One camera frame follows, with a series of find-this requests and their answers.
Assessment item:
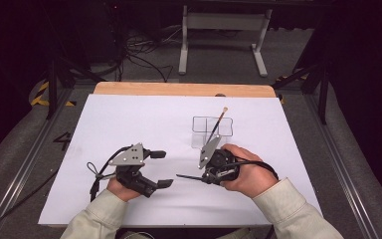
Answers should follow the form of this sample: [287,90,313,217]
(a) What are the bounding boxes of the person's right hand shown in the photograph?
[219,142,280,200]

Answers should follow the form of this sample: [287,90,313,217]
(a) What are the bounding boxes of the person's beige clothing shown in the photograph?
[213,226,257,239]

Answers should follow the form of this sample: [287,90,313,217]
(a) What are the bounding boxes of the white metal stand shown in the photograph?
[178,4,274,79]

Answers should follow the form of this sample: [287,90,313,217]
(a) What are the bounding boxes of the person's left hand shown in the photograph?
[105,176,144,203]

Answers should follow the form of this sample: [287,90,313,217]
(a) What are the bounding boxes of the dark equipment rack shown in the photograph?
[88,0,128,65]

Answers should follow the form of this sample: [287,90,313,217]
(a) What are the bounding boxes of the clear plastic organizer box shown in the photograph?
[190,116,235,149]

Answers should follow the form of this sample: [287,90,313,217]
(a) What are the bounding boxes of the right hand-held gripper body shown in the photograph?
[198,134,242,183]

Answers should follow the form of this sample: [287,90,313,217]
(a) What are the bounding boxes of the right hand-held gripper black cable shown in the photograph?
[225,158,280,182]

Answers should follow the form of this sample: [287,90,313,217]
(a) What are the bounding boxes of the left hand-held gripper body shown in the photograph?
[108,142,162,199]

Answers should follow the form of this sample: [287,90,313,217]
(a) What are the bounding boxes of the hand-held gripper black cable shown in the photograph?
[225,158,280,182]
[86,144,134,203]

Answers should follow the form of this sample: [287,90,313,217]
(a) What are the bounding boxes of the left hand-held gripper black cable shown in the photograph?
[86,144,134,203]

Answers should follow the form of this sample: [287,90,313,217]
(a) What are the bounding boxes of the white table mat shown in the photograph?
[38,94,323,229]

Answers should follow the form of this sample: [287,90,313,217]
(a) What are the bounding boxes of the bundle of black floor cables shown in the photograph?
[120,28,175,84]

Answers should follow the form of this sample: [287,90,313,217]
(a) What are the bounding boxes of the aluminium floor rail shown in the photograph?
[0,89,76,238]
[302,94,382,239]

